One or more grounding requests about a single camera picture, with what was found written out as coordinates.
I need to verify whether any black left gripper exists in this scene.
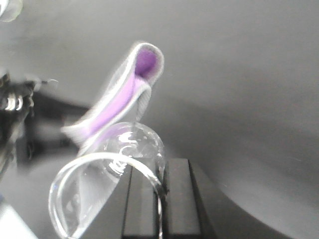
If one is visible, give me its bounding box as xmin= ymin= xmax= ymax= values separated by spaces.
xmin=0 ymin=72 xmax=82 ymax=174

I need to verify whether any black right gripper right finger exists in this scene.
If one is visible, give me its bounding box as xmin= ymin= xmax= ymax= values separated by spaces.
xmin=164 ymin=158 xmax=212 ymax=239

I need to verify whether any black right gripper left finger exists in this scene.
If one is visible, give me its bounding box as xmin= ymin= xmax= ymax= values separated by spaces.
xmin=122 ymin=168 xmax=158 ymax=239

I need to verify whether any clear glass beaker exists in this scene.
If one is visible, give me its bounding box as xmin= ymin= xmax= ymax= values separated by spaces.
xmin=48 ymin=122 xmax=166 ymax=239

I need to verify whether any gray purple cloth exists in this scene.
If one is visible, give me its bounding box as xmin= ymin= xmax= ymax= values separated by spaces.
xmin=61 ymin=41 xmax=164 ymax=151

